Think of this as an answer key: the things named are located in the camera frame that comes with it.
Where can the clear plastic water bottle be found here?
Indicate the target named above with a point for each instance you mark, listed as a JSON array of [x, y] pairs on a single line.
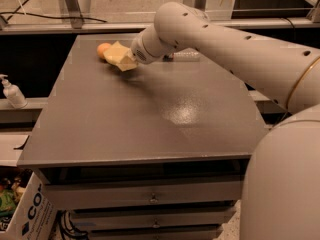
[[187, 55]]

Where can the grey metal rail frame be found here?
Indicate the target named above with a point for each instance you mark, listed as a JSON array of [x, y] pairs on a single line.
[[100, 15]]

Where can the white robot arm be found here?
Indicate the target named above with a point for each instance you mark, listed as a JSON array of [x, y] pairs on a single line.
[[281, 190]]

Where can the white pump dispenser bottle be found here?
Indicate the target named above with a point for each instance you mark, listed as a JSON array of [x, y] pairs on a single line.
[[13, 93]]

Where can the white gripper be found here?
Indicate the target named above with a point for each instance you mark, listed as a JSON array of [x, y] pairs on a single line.
[[139, 50]]

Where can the grey drawer cabinet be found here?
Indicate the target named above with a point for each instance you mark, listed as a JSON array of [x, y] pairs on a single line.
[[156, 153]]

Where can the orange fruit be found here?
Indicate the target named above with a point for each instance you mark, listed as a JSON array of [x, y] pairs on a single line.
[[102, 48]]

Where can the white cardboard box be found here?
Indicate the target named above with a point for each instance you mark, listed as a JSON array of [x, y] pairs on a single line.
[[34, 216]]

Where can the yellow wavy sponge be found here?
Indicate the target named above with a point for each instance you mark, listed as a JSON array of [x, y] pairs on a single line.
[[115, 53]]

